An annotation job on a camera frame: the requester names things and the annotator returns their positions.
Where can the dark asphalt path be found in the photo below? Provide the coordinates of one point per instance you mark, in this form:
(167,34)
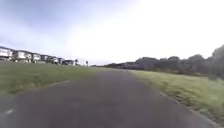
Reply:
(106,100)

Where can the distant tree line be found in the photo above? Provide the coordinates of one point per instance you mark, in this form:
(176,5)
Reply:
(180,64)

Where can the grass field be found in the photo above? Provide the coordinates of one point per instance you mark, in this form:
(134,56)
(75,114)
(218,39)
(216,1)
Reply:
(36,75)

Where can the grass verge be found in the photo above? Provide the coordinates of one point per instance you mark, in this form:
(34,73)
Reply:
(190,88)

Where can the row of houses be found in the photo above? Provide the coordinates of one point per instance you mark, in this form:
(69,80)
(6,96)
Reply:
(26,56)

